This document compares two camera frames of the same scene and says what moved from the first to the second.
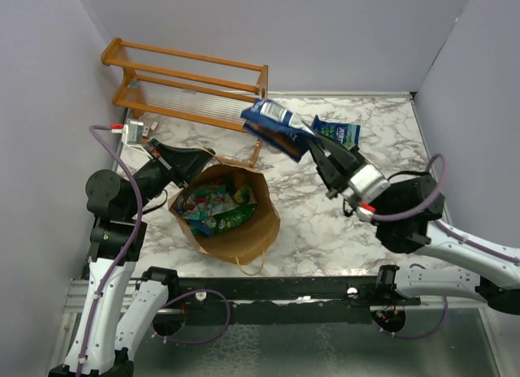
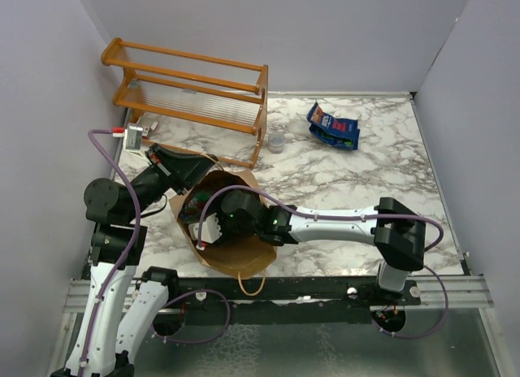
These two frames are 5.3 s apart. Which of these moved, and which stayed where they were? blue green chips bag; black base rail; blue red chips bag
Moved: blue red chips bag
Stayed: blue green chips bag; black base rail
